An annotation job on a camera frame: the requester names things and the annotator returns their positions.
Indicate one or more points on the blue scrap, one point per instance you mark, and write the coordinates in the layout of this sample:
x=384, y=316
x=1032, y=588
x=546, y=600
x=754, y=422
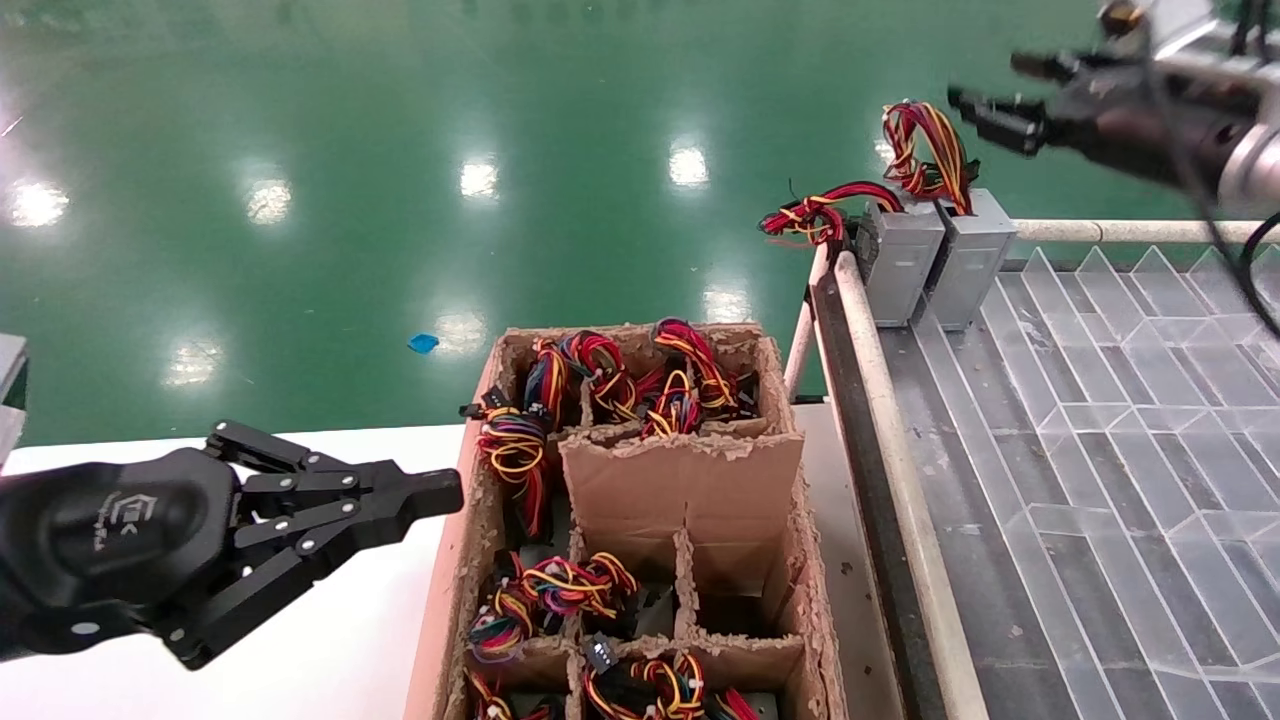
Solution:
x=423, y=343

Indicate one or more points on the grey box edge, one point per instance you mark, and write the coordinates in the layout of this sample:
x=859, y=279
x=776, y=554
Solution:
x=10, y=390

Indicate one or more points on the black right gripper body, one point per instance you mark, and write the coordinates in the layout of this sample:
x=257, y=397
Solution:
x=1150, y=120

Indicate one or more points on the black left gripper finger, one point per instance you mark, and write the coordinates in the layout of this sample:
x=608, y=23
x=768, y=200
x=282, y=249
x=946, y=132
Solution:
x=300, y=560
x=340, y=475

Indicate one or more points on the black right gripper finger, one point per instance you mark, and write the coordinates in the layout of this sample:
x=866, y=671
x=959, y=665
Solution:
x=1045, y=66
x=1000, y=122

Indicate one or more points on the torn cardboard box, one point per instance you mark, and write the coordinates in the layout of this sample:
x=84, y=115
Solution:
x=450, y=600

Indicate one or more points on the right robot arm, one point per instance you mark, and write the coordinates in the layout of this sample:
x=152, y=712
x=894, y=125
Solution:
x=1255, y=165

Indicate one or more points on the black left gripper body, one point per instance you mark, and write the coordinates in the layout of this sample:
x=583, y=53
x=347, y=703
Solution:
x=120, y=540

